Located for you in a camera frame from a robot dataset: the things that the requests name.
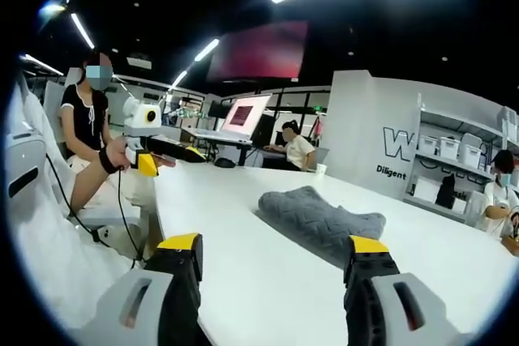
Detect person's own body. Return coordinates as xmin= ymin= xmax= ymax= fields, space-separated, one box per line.
xmin=58 ymin=52 xmax=163 ymax=221

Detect background desk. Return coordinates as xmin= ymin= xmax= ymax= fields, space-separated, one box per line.
xmin=180 ymin=126 xmax=255 ymax=165

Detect white moulded chair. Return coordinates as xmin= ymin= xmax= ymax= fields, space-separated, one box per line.
xmin=2 ymin=74 xmax=137 ymax=333

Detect person's left hand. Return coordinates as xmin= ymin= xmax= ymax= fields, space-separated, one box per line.
xmin=105 ymin=137 xmax=133 ymax=172

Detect grey towel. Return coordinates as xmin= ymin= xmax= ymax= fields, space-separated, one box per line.
xmin=258 ymin=185 xmax=388 ymax=270

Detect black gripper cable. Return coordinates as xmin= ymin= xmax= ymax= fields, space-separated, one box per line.
xmin=116 ymin=168 xmax=148 ymax=271

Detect black bag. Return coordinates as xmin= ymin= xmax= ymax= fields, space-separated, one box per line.
xmin=435 ymin=173 xmax=457 ymax=207

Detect black wristband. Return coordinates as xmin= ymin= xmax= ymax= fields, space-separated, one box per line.
xmin=98 ymin=146 xmax=118 ymax=173

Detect white shelf rack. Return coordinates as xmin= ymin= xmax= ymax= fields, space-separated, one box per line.
xmin=403 ymin=92 xmax=519 ymax=225

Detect open laptop with pink screen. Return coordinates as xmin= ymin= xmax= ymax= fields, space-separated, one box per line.
xmin=190 ymin=93 xmax=273 ymax=141

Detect white flat carton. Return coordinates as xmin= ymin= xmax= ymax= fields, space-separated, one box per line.
xmin=412 ymin=175 xmax=441 ymax=203

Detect black cable with white plug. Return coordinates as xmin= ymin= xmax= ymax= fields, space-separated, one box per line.
xmin=43 ymin=152 xmax=114 ymax=248

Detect white storage box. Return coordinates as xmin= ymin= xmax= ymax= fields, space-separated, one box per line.
xmin=439 ymin=137 xmax=461 ymax=161
xmin=418 ymin=135 xmax=441 ymax=157
xmin=459 ymin=132 xmax=484 ymax=165

